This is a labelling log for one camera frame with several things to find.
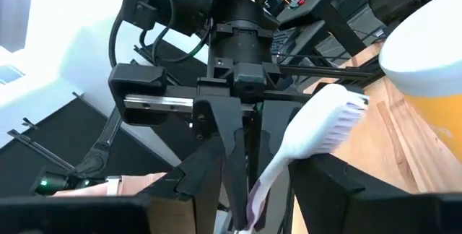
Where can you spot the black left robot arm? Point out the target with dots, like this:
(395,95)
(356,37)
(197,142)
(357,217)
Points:
(238,39)

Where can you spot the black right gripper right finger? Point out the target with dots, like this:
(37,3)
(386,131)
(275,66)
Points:
(317,190)

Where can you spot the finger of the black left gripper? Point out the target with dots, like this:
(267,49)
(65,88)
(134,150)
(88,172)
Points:
(216,118)
(270,129)

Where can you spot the purple white toothbrush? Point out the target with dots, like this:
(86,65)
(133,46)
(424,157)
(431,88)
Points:
(317,125)

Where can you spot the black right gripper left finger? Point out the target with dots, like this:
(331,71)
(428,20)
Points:
(202,176)

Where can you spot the yellow cup with white lid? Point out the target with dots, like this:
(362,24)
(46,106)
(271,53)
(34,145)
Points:
(426,46)

